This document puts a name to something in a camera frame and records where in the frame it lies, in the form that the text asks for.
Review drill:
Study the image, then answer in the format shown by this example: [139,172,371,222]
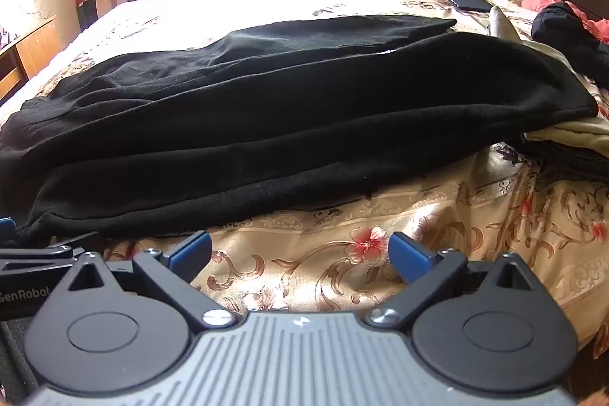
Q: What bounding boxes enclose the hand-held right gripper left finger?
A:
[62,231,241,331]

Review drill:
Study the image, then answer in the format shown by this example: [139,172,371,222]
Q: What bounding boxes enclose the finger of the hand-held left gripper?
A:
[0,218,100,274]

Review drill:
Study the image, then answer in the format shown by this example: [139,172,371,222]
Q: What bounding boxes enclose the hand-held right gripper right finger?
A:
[367,232,536,331]

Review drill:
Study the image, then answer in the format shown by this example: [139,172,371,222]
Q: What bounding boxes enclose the black pants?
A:
[0,13,599,245]

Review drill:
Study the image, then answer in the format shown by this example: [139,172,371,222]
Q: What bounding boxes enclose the beige floral bedspread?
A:
[0,0,609,359]

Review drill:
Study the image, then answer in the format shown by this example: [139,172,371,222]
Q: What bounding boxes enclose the dark knit cloth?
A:
[518,135,609,190]

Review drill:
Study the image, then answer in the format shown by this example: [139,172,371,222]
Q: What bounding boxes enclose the beige cloth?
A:
[523,113,609,150]

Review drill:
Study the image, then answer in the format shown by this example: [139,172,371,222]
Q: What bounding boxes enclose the wooden desk cabinet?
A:
[0,16,62,102]

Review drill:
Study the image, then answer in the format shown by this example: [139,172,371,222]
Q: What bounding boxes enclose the grey cloth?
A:
[489,5,519,40]

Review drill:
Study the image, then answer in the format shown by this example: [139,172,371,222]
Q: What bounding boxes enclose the black smartphone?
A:
[438,0,493,13]

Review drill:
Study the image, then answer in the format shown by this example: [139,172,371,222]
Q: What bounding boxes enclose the black garment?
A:
[531,2,609,62]

